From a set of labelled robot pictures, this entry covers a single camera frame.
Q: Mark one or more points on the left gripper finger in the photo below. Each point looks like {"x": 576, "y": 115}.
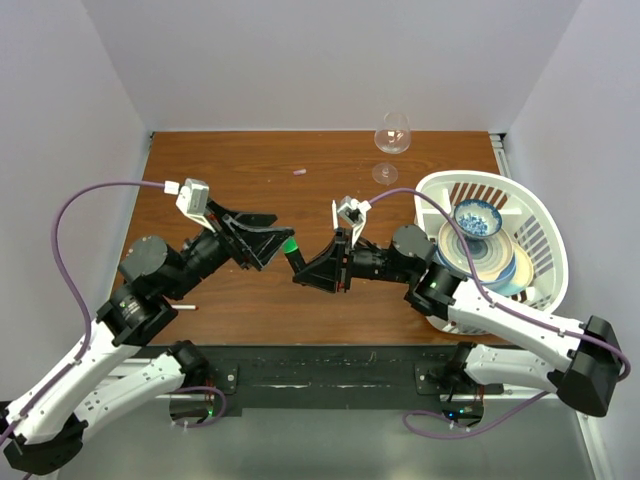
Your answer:
{"x": 216, "y": 212}
{"x": 255, "y": 247}

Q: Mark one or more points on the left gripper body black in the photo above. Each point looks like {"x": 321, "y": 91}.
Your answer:
{"x": 220, "y": 236}

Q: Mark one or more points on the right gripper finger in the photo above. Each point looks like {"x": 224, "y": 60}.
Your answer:
{"x": 323, "y": 277}
{"x": 327, "y": 261}

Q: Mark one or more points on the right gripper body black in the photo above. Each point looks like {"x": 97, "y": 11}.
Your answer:
{"x": 362, "y": 262}

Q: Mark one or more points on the green highlighter pen black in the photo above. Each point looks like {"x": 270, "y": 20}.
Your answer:
{"x": 297, "y": 262}

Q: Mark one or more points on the green highlighter cap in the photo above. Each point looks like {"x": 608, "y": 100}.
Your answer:
{"x": 290, "y": 245}

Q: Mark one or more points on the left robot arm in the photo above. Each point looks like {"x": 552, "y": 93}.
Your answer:
{"x": 48, "y": 425}

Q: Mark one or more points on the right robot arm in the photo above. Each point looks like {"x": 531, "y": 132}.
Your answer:
{"x": 580, "y": 362}

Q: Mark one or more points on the white pen blue tip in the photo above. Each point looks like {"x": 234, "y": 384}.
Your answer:
{"x": 333, "y": 215}

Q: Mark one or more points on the white pen red tip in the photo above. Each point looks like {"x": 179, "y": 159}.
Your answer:
{"x": 184, "y": 307}

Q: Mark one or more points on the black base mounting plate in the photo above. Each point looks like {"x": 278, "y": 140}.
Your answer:
{"x": 336, "y": 377}

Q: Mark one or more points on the blue white patterned bowl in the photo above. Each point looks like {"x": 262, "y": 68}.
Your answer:
{"x": 477, "y": 218}

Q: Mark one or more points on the clear wine glass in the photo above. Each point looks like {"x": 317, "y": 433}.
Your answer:
{"x": 392, "y": 137}

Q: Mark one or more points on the grey striped plate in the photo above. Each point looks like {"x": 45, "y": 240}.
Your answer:
{"x": 446, "y": 234}

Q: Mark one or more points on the cream plate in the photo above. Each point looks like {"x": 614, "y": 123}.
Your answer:
{"x": 524, "y": 272}

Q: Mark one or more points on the white plastic dish basket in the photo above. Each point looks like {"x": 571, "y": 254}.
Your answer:
{"x": 525, "y": 219}

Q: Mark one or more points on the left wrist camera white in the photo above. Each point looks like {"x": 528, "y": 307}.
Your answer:
{"x": 191, "y": 197}

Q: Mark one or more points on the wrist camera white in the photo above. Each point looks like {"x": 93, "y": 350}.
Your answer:
{"x": 191, "y": 197}
{"x": 354, "y": 212}

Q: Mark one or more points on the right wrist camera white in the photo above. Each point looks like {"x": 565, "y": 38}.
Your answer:
{"x": 354, "y": 212}

